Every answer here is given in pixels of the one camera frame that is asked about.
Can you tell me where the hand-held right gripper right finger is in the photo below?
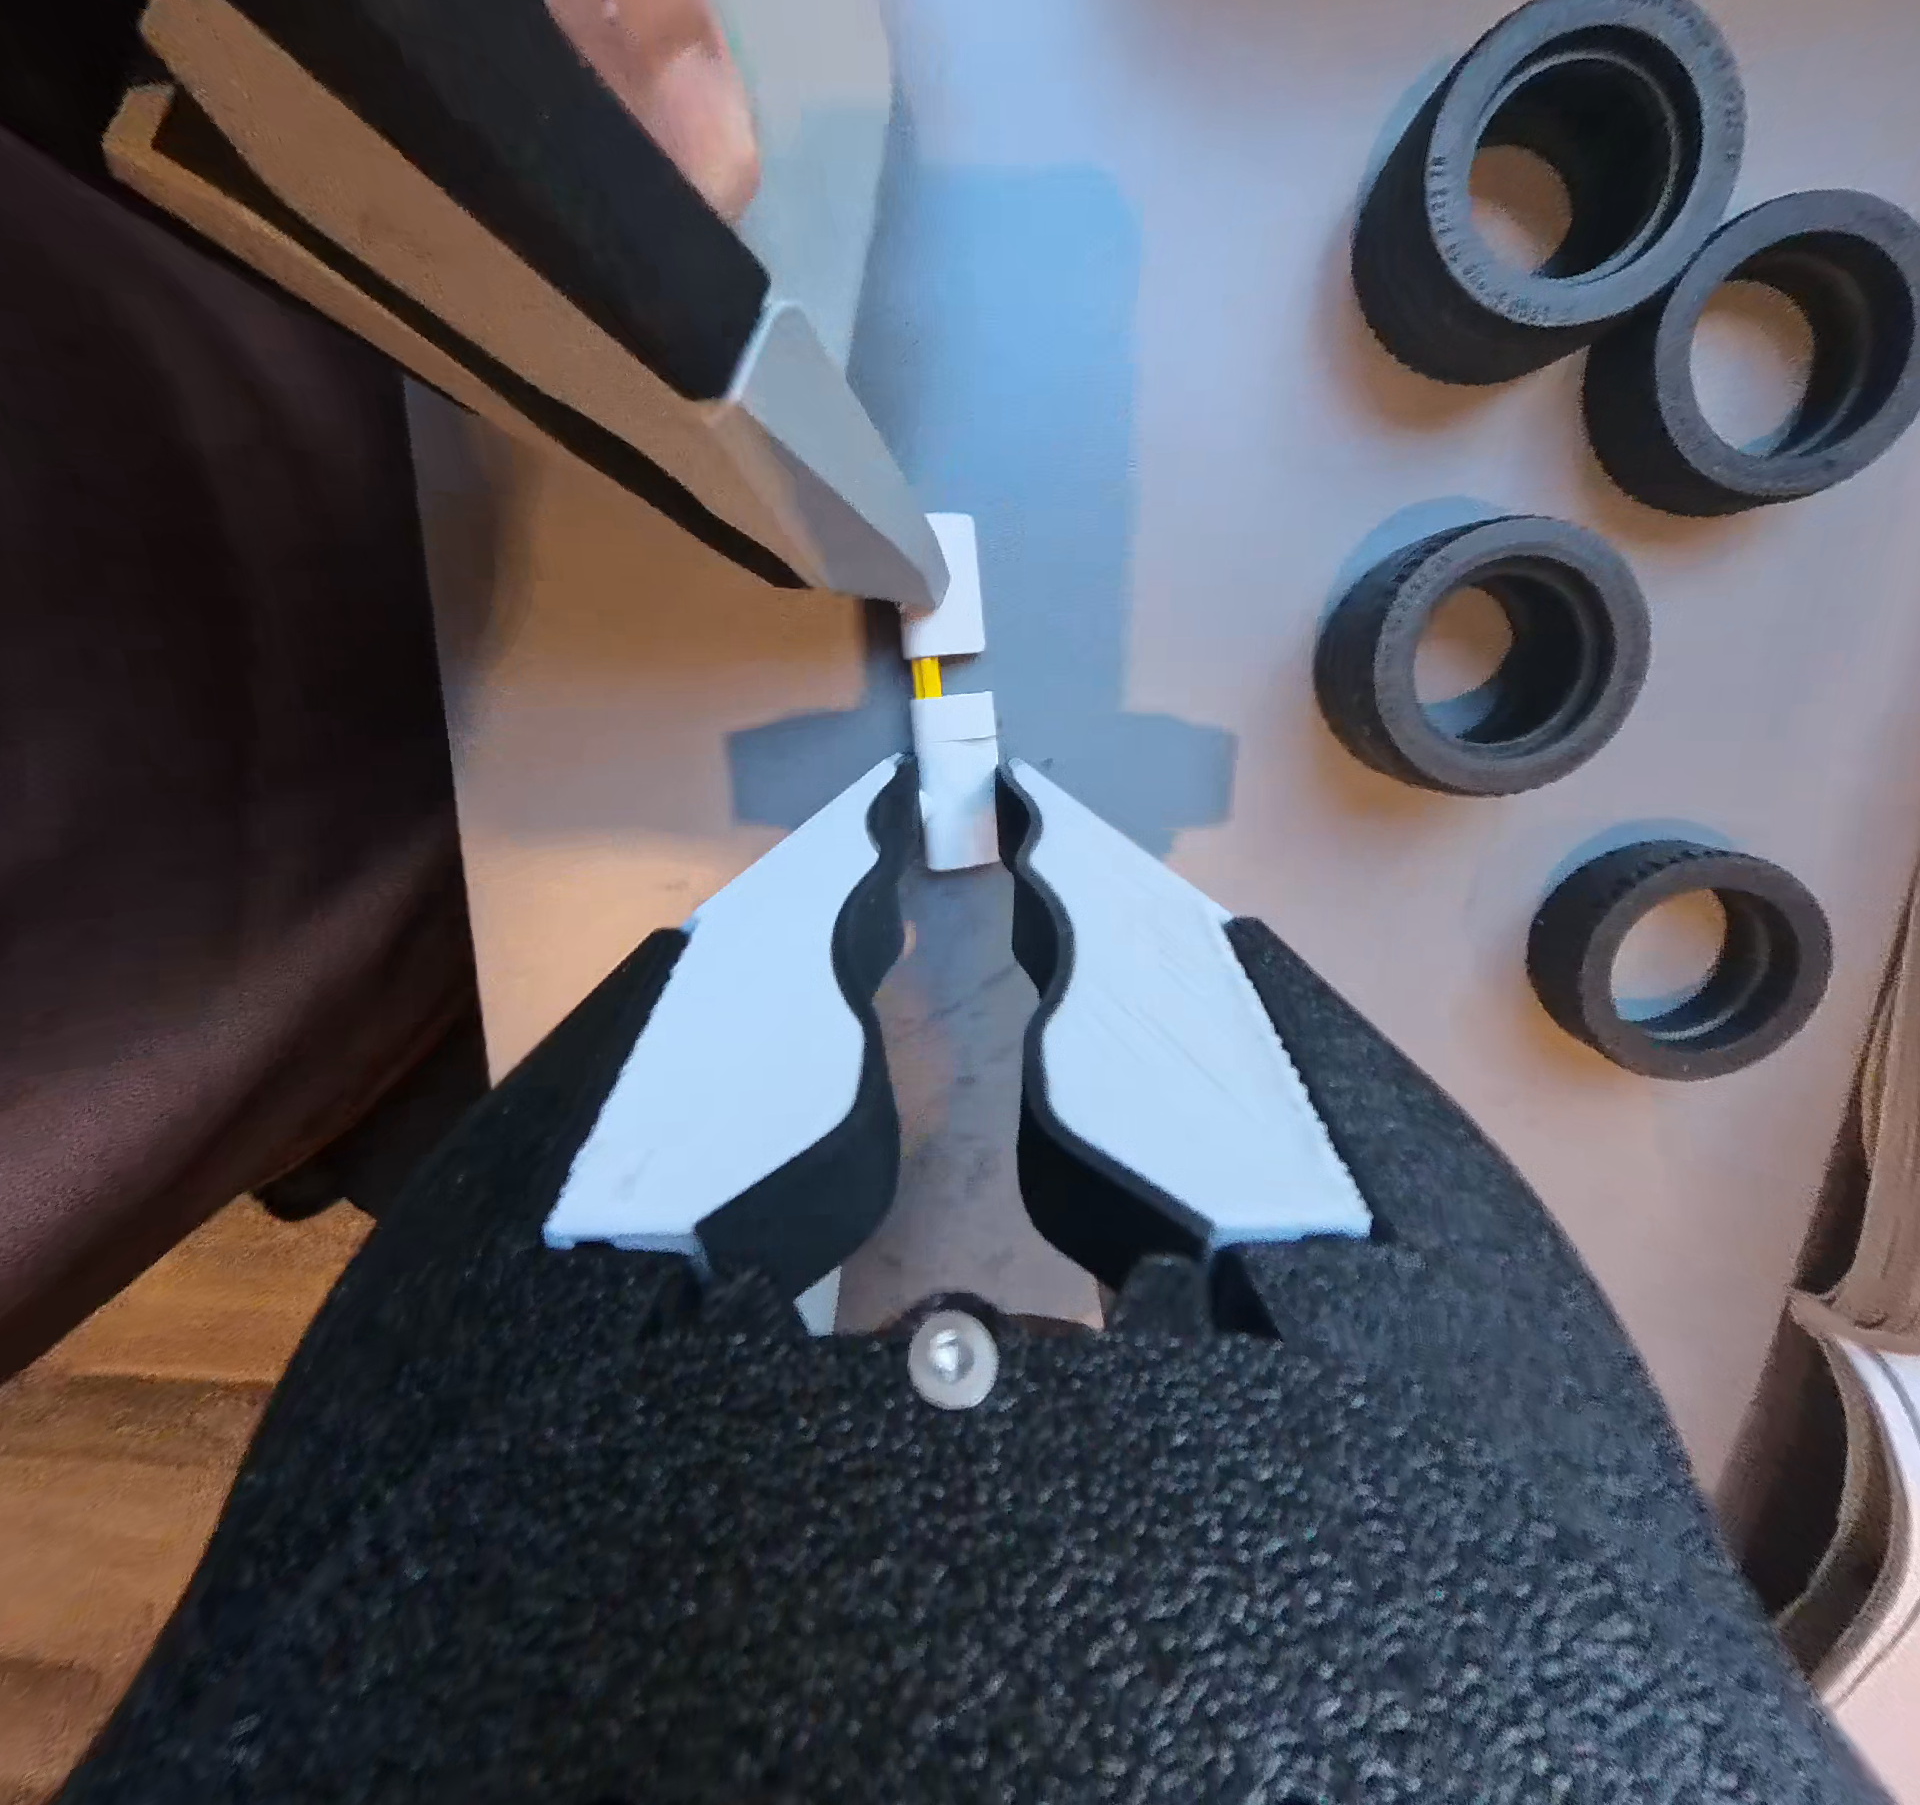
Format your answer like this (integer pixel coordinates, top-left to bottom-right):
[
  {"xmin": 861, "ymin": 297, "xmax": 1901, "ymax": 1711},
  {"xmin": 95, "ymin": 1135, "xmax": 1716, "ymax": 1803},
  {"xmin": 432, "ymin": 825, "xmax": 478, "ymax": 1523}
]
[{"xmin": 995, "ymin": 759, "xmax": 1374, "ymax": 1250}]

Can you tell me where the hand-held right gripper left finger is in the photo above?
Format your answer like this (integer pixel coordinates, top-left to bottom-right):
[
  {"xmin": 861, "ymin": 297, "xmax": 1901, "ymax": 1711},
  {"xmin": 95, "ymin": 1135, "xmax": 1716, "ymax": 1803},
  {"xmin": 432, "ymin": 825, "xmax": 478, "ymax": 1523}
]
[{"xmin": 543, "ymin": 754, "xmax": 918, "ymax": 1258}]

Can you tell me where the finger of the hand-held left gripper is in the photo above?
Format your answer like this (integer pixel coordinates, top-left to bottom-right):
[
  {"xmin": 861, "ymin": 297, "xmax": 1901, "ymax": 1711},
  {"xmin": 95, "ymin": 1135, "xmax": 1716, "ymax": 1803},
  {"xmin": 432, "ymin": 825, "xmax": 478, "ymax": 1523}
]
[
  {"xmin": 100, "ymin": 83, "xmax": 820, "ymax": 594},
  {"xmin": 137, "ymin": 0, "xmax": 957, "ymax": 609}
]

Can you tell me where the white brick connector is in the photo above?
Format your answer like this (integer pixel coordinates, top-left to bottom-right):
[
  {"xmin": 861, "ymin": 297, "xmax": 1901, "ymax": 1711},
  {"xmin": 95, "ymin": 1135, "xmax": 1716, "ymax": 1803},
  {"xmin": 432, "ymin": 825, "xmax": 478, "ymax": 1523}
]
[
  {"xmin": 910, "ymin": 691, "xmax": 1004, "ymax": 871},
  {"xmin": 901, "ymin": 516, "xmax": 985, "ymax": 658}
]

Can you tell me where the white instruction booklet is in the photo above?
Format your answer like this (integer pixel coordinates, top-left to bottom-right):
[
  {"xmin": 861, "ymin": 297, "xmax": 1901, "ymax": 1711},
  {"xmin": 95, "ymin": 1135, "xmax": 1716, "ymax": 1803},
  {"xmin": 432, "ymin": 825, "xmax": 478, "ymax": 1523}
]
[{"xmin": 1716, "ymin": 875, "xmax": 1920, "ymax": 1708}]

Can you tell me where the grey desk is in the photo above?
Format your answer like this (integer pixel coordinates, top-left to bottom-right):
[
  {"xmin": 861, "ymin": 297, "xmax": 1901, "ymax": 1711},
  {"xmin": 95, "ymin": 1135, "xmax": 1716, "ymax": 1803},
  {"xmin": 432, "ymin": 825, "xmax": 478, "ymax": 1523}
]
[{"xmin": 406, "ymin": 0, "xmax": 1920, "ymax": 1536}]

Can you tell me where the person's left hand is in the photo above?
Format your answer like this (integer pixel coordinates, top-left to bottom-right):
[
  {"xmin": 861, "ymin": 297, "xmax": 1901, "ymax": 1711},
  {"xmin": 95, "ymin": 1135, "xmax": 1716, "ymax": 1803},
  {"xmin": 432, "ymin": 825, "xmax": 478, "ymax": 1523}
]
[{"xmin": 498, "ymin": 0, "xmax": 760, "ymax": 220}]

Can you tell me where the black toy tyre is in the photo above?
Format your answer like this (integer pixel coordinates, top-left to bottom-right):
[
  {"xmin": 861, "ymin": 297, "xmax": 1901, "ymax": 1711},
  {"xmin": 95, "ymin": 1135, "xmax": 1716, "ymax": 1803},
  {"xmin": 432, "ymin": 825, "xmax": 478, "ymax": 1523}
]
[
  {"xmin": 1527, "ymin": 840, "xmax": 1834, "ymax": 1081},
  {"xmin": 1583, "ymin": 188, "xmax": 1920, "ymax": 518},
  {"xmin": 1312, "ymin": 511, "xmax": 1651, "ymax": 795},
  {"xmin": 1349, "ymin": 0, "xmax": 1749, "ymax": 387}
]

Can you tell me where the person's brown shirt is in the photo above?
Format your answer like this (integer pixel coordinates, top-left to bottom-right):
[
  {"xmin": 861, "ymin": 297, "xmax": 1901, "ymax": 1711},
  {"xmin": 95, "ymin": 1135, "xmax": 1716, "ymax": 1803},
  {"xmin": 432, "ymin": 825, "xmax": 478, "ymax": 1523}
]
[{"xmin": 0, "ymin": 125, "xmax": 489, "ymax": 1387}]

